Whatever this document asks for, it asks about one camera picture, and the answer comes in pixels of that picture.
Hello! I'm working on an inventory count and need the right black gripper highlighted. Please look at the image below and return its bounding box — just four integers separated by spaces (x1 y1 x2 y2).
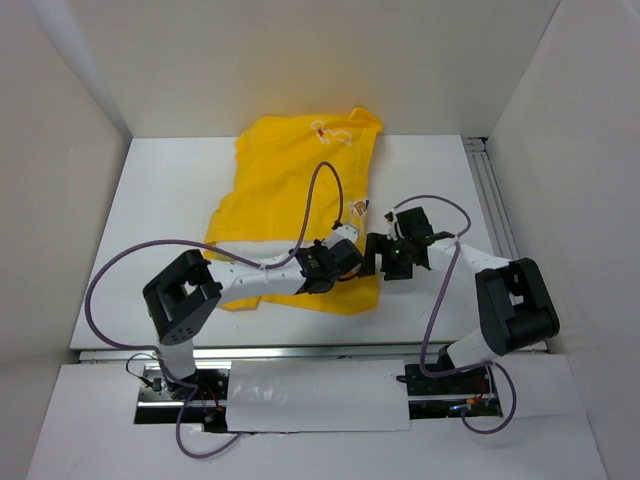
357 232 413 281

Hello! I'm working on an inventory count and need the white pillow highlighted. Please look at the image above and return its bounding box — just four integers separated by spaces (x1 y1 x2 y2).
215 240 296 264

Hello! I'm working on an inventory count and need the yellow pikachu pillowcase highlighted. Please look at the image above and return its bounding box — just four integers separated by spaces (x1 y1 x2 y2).
203 107 384 317

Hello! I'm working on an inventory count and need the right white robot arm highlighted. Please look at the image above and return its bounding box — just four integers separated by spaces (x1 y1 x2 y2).
359 207 560 392

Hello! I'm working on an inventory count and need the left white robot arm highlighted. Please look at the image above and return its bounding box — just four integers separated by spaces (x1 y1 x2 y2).
143 239 363 399

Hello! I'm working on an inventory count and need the white cover plate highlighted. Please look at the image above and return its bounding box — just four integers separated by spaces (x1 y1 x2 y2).
226 360 410 433

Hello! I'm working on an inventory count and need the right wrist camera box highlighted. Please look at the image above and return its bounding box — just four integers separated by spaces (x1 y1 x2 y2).
384 209 404 241

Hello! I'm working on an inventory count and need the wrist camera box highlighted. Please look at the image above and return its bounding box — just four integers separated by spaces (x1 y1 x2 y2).
323 224 359 248
384 209 404 241

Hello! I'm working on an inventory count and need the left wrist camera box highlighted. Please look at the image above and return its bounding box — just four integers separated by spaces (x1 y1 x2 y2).
323 224 359 248

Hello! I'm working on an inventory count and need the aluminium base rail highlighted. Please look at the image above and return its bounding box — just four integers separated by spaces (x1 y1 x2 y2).
77 134 551 426

